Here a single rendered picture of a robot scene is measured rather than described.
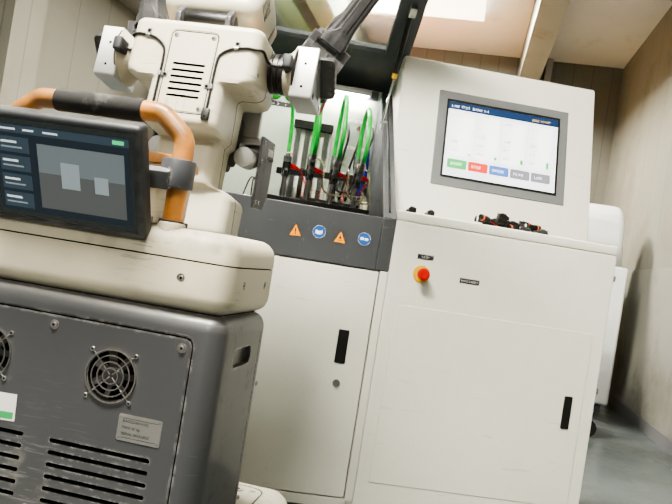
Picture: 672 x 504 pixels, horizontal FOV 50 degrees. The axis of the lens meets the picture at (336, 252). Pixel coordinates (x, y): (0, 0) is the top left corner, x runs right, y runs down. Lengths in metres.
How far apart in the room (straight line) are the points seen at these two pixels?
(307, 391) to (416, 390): 0.33
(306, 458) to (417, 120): 1.18
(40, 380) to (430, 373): 1.31
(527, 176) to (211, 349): 1.69
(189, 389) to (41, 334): 0.25
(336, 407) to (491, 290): 0.59
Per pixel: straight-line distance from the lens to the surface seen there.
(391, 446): 2.26
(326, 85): 1.59
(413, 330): 2.21
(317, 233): 2.16
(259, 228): 2.16
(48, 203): 1.19
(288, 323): 2.17
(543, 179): 2.61
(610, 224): 5.79
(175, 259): 1.12
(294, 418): 2.21
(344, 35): 1.70
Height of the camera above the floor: 0.80
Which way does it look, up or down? 1 degrees up
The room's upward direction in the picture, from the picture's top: 9 degrees clockwise
